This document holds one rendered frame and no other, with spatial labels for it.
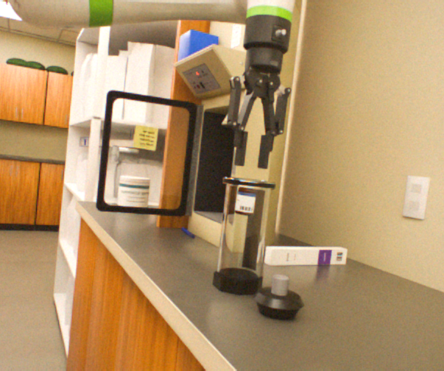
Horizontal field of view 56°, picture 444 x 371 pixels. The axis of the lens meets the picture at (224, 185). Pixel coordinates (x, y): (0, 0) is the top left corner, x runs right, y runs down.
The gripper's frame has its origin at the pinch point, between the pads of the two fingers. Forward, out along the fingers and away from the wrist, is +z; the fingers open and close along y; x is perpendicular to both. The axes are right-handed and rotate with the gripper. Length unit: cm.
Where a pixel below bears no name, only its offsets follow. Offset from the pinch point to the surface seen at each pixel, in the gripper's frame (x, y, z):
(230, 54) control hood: 31.1, 6.7, -26.6
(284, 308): -19.1, -1.1, 25.7
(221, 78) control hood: 37.2, 7.6, -21.0
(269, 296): -16.3, -2.4, 24.6
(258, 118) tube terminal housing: 31.1, 18.2, -10.7
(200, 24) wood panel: 68, 11, -45
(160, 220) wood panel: 68, 4, 26
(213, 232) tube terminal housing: 40.9, 12.9, 25.1
